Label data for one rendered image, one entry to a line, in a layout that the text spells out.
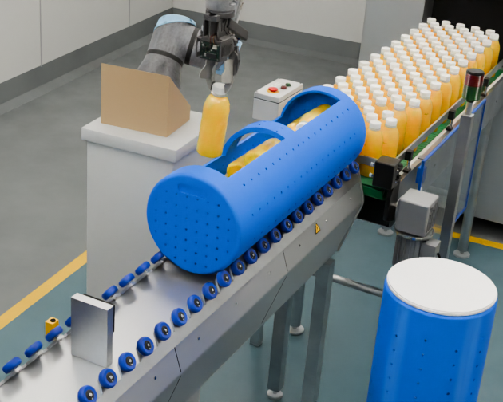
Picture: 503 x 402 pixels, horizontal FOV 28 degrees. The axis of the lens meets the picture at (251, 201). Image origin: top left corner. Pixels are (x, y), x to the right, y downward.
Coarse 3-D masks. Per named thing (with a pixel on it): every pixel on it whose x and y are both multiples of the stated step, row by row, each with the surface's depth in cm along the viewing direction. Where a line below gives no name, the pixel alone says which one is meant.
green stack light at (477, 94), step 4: (464, 84) 345; (464, 88) 345; (468, 88) 343; (472, 88) 343; (476, 88) 342; (480, 88) 343; (464, 92) 345; (468, 92) 344; (472, 92) 343; (476, 92) 343; (480, 92) 344; (464, 96) 345; (468, 96) 344; (472, 96) 344; (476, 96) 344; (480, 96) 345; (472, 100) 344; (476, 100) 345
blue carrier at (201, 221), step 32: (320, 96) 326; (256, 128) 288; (288, 128) 289; (320, 128) 299; (352, 128) 314; (224, 160) 299; (256, 160) 269; (288, 160) 279; (320, 160) 294; (352, 160) 324; (160, 192) 260; (192, 192) 256; (224, 192) 252; (256, 192) 262; (288, 192) 276; (160, 224) 264; (192, 224) 259; (224, 224) 254; (256, 224) 261; (192, 256) 263; (224, 256) 258
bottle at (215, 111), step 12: (216, 96) 252; (204, 108) 255; (216, 108) 253; (228, 108) 255; (204, 120) 256; (216, 120) 254; (204, 132) 257; (216, 132) 256; (204, 144) 258; (216, 144) 258; (204, 156) 260; (216, 156) 260
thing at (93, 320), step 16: (80, 304) 225; (96, 304) 223; (112, 304) 225; (80, 320) 226; (96, 320) 224; (112, 320) 224; (80, 336) 228; (96, 336) 226; (112, 336) 226; (80, 352) 230; (96, 352) 228; (112, 352) 228
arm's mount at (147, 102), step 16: (112, 80) 296; (128, 80) 294; (144, 80) 292; (160, 80) 290; (112, 96) 298; (128, 96) 296; (144, 96) 294; (160, 96) 292; (176, 96) 297; (112, 112) 300; (128, 112) 298; (144, 112) 296; (160, 112) 294; (176, 112) 300; (128, 128) 300; (144, 128) 298; (160, 128) 296; (176, 128) 303
